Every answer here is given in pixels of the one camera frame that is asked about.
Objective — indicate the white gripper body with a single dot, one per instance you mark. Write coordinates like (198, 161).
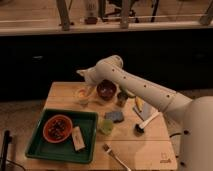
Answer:
(87, 76)

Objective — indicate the orange apple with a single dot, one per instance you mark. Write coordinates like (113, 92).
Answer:
(81, 94)

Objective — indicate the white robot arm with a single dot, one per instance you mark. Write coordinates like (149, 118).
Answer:
(194, 115)

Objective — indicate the paper cup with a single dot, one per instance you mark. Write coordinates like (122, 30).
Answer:
(83, 102)

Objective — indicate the dark green cup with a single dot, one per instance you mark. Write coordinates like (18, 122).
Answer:
(121, 99)

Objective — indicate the dark red bowl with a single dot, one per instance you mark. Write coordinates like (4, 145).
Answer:
(106, 90)

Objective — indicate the blue sponge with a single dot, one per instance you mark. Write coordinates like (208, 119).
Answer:
(115, 116)

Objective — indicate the yellow banana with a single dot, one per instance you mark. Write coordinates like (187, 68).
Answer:
(139, 103)

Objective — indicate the grey blue board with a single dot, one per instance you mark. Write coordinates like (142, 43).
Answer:
(145, 113)

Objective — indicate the red bowl with food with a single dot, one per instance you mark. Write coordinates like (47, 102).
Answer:
(57, 128)

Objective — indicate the green plastic tray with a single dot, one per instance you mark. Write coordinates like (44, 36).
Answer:
(39, 148)

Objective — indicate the black white dish brush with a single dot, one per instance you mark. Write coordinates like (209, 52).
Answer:
(139, 128)

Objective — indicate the black stand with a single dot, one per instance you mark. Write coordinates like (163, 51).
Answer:
(7, 139)

